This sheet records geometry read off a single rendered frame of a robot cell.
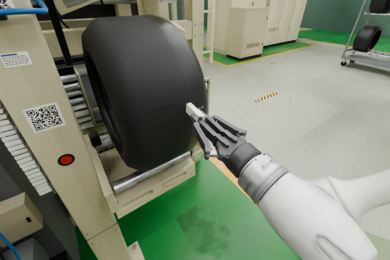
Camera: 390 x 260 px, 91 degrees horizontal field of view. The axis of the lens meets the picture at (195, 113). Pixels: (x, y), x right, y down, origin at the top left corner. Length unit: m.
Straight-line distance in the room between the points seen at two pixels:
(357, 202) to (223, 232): 1.27
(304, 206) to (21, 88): 0.65
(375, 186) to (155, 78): 0.52
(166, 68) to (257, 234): 1.46
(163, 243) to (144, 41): 1.41
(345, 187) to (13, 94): 0.78
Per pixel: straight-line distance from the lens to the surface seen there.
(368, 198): 0.53
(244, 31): 5.27
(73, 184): 0.82
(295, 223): 0.36
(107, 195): 0.73
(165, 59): 0.55
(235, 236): 1.69
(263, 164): 0.39
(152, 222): 1.74
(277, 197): 0.37
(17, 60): 0.61
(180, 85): 0.54
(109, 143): 1.00
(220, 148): 0.42
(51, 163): 0.75
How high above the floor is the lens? 1.50
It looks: 32 degrees down
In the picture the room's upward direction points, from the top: straight up
